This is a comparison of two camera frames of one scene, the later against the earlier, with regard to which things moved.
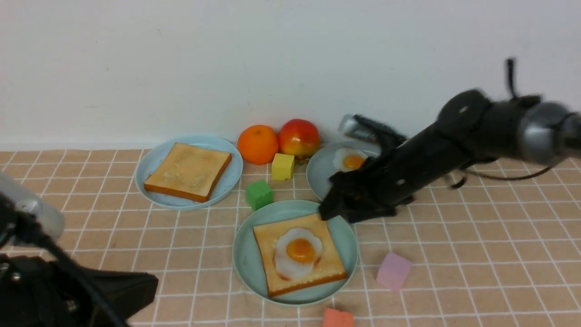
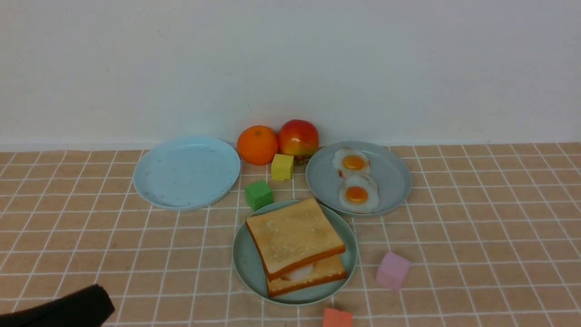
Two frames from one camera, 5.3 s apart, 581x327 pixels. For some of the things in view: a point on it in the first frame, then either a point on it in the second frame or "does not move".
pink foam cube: [393, 271] does not move
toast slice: [189, 171] -> [291, 237]
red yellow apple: [299, 137] does not move
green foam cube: [258, 194] does not move
